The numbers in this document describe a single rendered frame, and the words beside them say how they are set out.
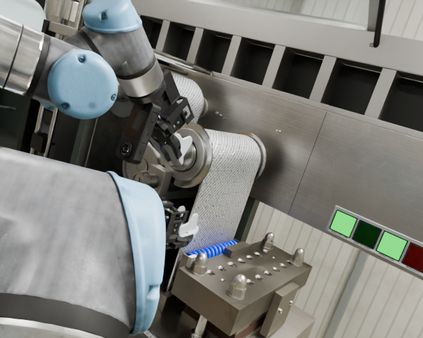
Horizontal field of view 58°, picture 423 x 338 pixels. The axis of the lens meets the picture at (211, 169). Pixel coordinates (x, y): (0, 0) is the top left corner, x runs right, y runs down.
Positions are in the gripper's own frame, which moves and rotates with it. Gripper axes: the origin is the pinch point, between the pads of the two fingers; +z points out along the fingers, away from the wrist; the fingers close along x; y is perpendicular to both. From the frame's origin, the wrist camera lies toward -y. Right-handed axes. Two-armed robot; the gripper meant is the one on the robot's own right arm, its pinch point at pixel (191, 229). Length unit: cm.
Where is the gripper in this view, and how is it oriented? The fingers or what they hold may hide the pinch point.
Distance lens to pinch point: 87.7
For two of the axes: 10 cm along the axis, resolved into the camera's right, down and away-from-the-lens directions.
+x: -7.7, -3.6, 5.3
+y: 3.0, -9.3, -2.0
